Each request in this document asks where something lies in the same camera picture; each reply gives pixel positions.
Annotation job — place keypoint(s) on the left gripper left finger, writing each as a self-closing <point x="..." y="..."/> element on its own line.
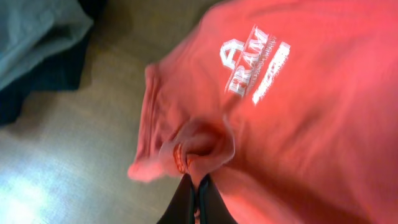
<point x="181" y="208"/>

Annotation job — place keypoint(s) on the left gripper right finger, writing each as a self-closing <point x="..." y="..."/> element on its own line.
<point x="211" y="206"/>

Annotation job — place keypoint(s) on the red t-shirt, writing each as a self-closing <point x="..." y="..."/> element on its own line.
<point x="290" y="106"/>

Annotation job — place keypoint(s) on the grey folded garment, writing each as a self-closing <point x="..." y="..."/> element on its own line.
<point x="33" y="30"/>

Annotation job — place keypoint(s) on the black folded garment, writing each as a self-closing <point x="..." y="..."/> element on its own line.
<point x="59" y="72"/>

